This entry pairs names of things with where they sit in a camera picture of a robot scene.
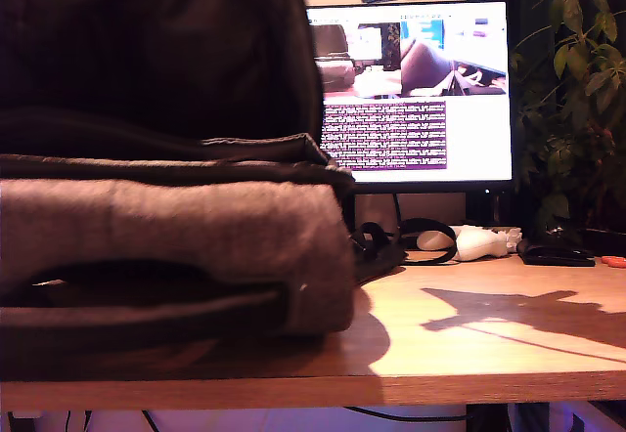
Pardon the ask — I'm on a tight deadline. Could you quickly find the grey fabric backpack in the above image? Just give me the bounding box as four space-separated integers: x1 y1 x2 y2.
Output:
0 0 408 340

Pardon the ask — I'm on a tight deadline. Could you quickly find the green leafy potted plant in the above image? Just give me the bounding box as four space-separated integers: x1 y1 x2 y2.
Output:
508 0 626 257

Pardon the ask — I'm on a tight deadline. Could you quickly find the white game controller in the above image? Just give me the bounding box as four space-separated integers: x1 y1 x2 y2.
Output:
453 225 510 262

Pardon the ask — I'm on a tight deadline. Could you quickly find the black table leg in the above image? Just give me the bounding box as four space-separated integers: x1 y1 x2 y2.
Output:
467 405 513 432

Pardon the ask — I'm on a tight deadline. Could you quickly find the monitor showing camera feeds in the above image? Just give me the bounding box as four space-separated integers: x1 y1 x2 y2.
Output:
305 0 515 236

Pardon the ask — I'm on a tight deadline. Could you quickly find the black cable under table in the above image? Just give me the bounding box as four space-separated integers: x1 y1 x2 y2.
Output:
347 406 470 423

